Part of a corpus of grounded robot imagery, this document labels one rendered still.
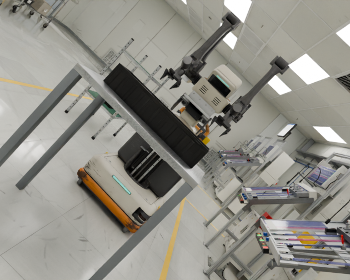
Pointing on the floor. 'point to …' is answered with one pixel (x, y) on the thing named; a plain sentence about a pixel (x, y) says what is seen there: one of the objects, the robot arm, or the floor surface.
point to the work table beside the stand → (147, 134)
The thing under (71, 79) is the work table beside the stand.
